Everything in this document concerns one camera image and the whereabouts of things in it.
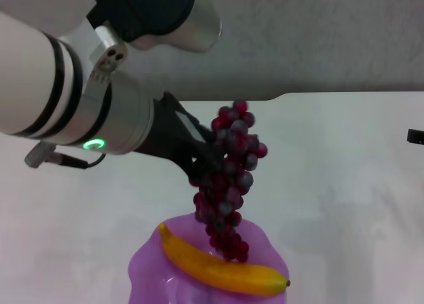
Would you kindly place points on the silver left camera bracket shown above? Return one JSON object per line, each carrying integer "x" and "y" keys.
{"x": 107, "y": 49}

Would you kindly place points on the yellow banana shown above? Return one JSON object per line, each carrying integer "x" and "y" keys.
{"x": 215, "y": 267}

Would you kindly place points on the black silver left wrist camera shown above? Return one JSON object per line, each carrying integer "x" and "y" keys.
{"x": 155, "y": 9}

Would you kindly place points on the dark red grape bunch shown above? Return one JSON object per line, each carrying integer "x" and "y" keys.
{"x": 235, "y": 158}

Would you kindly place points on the purple wavy plastic plate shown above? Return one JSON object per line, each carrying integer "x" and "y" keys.
{"x": 149, "y": 274}

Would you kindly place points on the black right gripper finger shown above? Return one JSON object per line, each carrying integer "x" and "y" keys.
{"x": 416, "y": 136}

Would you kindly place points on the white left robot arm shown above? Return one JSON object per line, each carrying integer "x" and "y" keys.
{"x": 33, "y": 85}

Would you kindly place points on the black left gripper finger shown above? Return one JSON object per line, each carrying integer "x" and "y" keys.
{"x": 204, "y": 135}
{"x": 205, "y": 166}

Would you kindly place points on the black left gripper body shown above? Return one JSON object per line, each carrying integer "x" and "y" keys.
{"x": 169, "y": 135}

